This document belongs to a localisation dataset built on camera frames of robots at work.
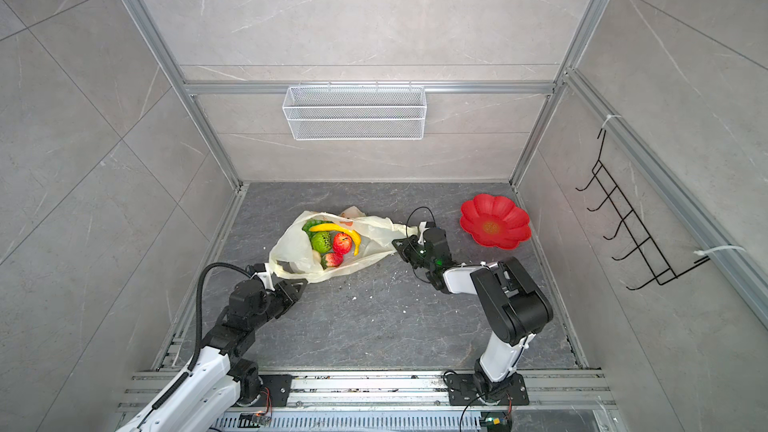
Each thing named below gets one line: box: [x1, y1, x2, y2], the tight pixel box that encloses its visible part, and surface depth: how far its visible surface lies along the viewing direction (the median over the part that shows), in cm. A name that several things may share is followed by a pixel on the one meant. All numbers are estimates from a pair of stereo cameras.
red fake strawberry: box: [320, 252, 344, 270], surface depth 96 cm
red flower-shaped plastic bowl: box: [460, 194, 532, 250], surface depth 109 cm
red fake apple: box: [332, 232, 352, 255], surface depth 98 cm
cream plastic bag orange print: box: [269, 206, 420, 284], surface depth 85 cm
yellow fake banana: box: [309, 223, 361, 256], surface depth 100 cm
